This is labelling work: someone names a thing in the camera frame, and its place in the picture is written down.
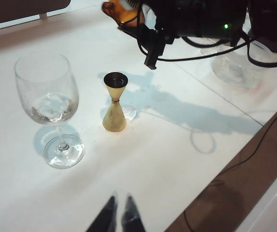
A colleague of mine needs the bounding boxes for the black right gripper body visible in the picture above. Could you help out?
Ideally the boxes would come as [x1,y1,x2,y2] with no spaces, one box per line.
[138,0,182,71]

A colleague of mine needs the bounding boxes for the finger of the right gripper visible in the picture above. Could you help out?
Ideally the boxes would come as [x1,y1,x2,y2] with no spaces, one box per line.
[117,21,144,37]

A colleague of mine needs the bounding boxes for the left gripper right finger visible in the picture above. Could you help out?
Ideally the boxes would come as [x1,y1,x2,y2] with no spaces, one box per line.
[121,192,146,232]

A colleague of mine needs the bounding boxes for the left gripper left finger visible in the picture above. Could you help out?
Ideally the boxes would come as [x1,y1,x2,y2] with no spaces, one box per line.
[85,192,119,232]

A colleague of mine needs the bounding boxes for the amber glass measuring cup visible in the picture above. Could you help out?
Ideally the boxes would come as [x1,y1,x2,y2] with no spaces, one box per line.
[101,0,146,31]

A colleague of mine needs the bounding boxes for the gold double jigger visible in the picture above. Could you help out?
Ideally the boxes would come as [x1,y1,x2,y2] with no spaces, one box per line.
[102,72,129,132]

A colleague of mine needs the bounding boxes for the clear wine glass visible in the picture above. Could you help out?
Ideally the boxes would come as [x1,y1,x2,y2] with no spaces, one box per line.
[14,52,85,169]

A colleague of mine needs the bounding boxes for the wide brown desk divider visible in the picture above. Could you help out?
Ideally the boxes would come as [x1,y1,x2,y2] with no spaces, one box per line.
[0,0,72,28]

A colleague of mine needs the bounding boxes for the black camera cable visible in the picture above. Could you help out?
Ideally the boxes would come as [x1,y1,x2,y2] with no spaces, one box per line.
[136,23,277,69]

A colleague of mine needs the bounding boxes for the thin black floor cable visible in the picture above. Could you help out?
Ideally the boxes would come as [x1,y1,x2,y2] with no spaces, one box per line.
[183,102,277,232]

